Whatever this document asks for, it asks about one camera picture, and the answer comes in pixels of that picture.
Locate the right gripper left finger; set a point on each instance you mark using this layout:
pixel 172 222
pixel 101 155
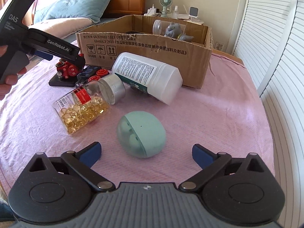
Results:
pixel 56 189

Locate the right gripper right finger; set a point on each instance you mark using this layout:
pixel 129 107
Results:
pixel 235 190

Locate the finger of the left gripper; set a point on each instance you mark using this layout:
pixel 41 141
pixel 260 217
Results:
pixel 77 61
pixel 43 55

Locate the red toy train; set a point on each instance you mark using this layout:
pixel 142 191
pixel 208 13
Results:
pixel 64 75

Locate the clear bottle yellow capsules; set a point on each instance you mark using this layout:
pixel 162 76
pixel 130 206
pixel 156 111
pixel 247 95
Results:
pixel 86 103

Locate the large white supplement bottle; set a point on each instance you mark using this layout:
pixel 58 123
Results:
pixel 150 76

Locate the teal earbud case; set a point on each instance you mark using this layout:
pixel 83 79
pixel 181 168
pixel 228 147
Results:
pixel 141 134

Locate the person's left hand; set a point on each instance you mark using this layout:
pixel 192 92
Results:
pixel 10 81

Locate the black flat toy base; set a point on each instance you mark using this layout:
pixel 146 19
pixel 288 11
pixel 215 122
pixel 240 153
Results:
pixel 56 81

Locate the pink quilt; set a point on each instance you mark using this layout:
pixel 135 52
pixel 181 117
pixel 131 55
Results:
pixel 62 27

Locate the teal pillow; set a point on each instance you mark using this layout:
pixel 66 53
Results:
pixel 90 9

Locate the clear empty plastic jar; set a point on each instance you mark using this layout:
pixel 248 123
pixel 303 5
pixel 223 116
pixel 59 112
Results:
pixel 159 27

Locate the white power strip charger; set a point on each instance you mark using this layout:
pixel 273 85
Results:
pixel 152 12

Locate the pink table cloth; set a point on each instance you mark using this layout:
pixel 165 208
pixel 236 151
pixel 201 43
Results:
pixel 226 114

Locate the grey cat figurine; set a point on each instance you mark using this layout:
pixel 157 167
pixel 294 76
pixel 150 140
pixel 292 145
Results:
pixel 174 31

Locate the green mini desk fan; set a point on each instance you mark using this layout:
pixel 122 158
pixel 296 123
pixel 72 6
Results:
pixel 165 4

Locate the small clear spray bottle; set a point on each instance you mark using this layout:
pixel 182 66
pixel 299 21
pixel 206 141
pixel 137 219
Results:
pixel 175 13

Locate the brown cardboard box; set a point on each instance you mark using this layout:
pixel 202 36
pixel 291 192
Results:
pixel 102 43

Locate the white smart display stand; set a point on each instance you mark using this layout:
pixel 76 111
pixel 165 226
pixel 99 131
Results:
pixel 191 16

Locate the white wall socket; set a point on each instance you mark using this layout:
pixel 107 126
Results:
pixel 219 46

